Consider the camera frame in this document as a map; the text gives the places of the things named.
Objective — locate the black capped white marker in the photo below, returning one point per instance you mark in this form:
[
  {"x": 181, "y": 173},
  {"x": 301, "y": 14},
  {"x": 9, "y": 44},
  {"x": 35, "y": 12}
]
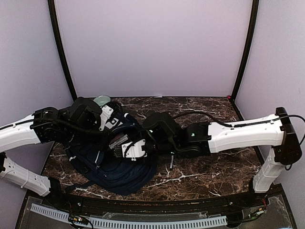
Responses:
[{"x": 171, "y": 163}]

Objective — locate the green bowl back left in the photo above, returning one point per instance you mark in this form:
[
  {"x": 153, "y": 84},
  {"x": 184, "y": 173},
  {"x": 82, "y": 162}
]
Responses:
[{"x": 102, "y": 100}]

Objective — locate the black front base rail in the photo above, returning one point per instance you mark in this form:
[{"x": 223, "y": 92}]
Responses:
[{"x": 84, "y": 202}]

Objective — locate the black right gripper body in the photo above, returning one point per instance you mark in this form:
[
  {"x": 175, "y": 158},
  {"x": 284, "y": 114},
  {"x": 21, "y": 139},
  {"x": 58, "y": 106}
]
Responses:
[{"x": 166, "y": 148}]

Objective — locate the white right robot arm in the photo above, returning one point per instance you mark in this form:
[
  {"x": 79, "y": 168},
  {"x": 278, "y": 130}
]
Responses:
[{"x": 275, "y": 130}]

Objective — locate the grey slotted cable duct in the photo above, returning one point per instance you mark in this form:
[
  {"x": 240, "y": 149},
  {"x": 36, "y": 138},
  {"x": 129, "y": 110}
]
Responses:
[{"x": 116, "y": 221}]

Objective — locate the navy blue student backpack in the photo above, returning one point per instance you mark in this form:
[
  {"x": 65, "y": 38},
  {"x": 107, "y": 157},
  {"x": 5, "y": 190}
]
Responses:
[{"x": 119, "y": 176}]

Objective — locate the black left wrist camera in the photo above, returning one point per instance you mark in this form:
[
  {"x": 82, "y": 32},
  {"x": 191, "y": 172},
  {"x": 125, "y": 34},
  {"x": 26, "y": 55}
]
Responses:
[{"x": 85, "y": 113}]

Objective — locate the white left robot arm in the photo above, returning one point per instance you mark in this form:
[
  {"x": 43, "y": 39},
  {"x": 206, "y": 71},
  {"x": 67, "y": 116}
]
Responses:
[{"x": 48, "y": 125}]

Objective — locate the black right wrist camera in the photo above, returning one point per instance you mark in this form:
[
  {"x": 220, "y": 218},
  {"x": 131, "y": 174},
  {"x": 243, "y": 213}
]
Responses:
[{"x": 161, "y": 126}]

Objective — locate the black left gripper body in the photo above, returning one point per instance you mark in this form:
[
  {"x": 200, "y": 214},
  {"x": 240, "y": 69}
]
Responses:
[{"x": 81, "y": 136}]

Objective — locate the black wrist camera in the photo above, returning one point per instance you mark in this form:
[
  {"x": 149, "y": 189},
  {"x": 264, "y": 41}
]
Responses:
[
  {"x": 85, "y": 113},
  {"x": 161, "y": 126}
]

